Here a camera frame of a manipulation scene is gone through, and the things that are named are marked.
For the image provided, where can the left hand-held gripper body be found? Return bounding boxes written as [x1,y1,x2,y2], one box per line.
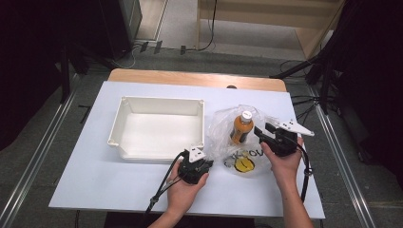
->
[177,144,215,185]

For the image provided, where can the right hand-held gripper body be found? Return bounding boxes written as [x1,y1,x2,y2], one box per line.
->
[261,119,316,158]

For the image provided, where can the orange juice bottle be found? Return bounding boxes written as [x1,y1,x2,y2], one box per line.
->
[229,109,256,145]

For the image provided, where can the clear printed plastic bag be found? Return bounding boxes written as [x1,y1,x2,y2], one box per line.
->
[206,104,278,179]

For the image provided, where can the person's right hand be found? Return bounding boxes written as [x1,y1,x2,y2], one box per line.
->
[259,136,305,188]

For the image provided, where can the person's left hand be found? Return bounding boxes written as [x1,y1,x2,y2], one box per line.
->
[165,161,210,217]

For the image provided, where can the white plastic tray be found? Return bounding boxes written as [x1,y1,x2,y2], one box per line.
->
[106,95,205,162]

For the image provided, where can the black slanted stand bar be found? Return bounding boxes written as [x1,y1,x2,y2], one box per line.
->
[269,55,321,79]

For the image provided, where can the black metal stand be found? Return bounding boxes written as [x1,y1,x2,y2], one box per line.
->
[59,47,72,105]

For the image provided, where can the dark cabinet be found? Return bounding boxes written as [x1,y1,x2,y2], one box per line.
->
[97,0,144,60]

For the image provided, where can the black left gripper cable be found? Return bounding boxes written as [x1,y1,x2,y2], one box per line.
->
[144,150,190,223]

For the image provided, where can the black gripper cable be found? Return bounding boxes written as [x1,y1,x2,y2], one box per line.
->
[292,139,315,204]
[144,150,190,223]

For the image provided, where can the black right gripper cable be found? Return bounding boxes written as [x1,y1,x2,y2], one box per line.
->
[292,139,315,204]

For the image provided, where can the black floor cables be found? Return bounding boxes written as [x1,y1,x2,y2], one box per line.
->
[278,59,321,127]

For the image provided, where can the aluminium floor rail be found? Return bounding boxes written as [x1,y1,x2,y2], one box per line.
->
[0,90,79,228]
[308,86,376,228]

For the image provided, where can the wooden shelf frame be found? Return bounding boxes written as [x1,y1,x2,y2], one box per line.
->
[196,0,345,60]

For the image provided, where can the black hanging cable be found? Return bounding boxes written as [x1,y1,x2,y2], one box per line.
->
[184,0,219,53]

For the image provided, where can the white floor cable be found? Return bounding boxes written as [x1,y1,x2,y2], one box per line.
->
[118,47,141,69]

